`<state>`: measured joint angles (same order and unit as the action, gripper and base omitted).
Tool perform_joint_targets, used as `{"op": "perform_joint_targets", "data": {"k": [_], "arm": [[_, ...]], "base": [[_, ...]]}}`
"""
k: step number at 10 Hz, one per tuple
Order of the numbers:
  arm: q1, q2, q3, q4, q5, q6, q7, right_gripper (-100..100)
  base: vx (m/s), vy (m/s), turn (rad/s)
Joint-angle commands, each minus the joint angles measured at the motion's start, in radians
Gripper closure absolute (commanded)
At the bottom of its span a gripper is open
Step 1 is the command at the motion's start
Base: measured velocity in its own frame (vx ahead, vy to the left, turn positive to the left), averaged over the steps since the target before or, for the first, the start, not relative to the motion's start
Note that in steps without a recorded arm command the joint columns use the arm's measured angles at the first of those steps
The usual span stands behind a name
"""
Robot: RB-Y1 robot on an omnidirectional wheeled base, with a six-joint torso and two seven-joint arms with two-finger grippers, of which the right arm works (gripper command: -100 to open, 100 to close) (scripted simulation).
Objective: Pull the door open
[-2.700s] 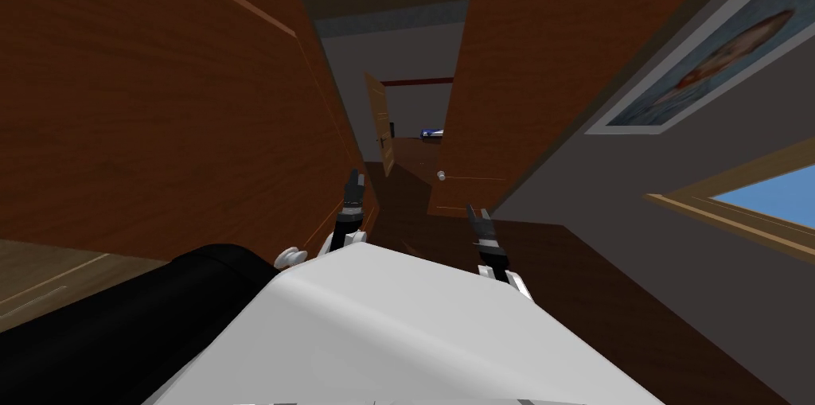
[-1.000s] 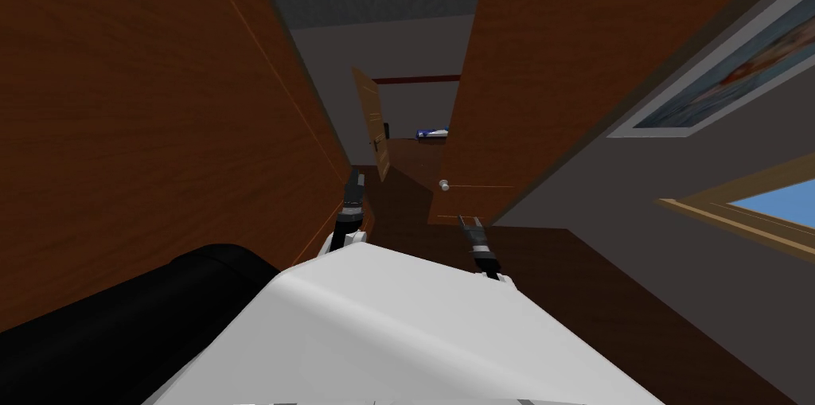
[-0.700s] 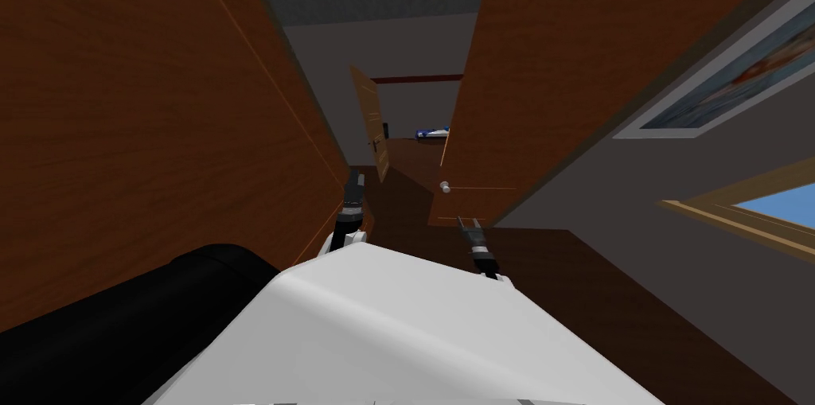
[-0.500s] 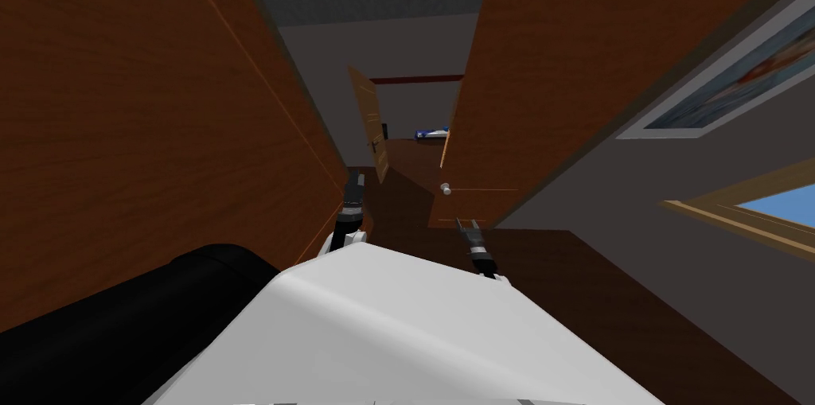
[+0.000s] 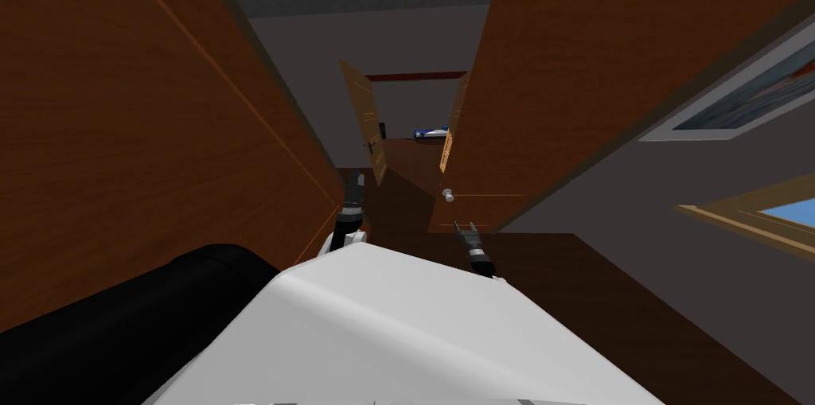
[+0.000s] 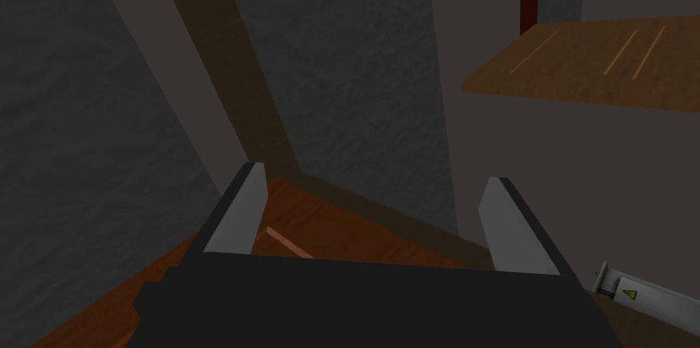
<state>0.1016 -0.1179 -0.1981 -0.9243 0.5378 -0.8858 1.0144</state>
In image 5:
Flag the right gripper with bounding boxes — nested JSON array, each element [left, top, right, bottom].
[[452, 220, 485, 254]]

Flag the light wooden door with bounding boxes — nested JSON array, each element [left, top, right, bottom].
[[439, 72, 471, 175], [339, 60, 389, 187]]

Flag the brown wooden door leaf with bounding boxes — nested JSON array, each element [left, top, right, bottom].
[[0, 0, 346, 333]]

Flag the brown wooden door with knob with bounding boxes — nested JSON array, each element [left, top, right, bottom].
[[427, 0, 815, 235]]

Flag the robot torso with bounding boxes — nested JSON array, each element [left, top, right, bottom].
[[142, 242, 667, 405]]

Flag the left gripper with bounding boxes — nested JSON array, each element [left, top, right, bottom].
[[343, 172, 367, 212]]

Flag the wooden framed window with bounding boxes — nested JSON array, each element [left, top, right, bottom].
[[673, 173, 815, 261]]

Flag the grey framed wall picture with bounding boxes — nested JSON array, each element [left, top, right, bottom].
[[638, 21, 815, 142]]

